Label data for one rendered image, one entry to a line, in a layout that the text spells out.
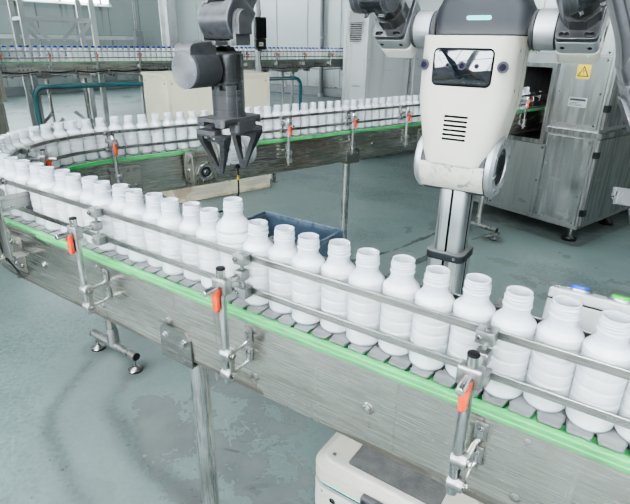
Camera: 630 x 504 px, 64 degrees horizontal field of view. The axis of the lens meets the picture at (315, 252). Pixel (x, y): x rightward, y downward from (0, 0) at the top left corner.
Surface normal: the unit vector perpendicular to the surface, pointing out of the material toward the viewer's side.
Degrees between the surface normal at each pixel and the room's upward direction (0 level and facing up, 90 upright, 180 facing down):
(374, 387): 90
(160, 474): 0
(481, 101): 90
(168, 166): 90
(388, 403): 90
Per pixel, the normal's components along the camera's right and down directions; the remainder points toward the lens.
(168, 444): 0.01, -0.92
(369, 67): 0.63, 0.32
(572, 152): -0.79, 0.22
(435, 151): -0.56, 0.31
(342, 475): -0.28, -0.63
